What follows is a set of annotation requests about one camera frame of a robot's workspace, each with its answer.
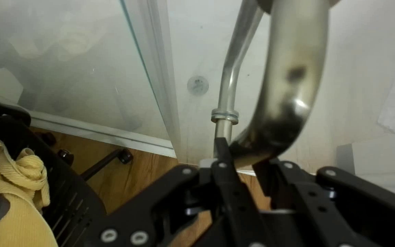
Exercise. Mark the yellow towel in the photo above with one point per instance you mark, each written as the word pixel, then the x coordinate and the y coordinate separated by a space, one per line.
pixel 10 210

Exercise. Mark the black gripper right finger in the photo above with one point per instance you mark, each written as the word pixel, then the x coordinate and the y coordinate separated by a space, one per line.
pixel 343 210

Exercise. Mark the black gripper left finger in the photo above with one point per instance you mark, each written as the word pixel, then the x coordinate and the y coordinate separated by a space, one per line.
pixel 233 206

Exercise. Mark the round shower floor drain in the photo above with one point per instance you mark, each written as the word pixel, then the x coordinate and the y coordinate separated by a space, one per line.
pixel 197 86

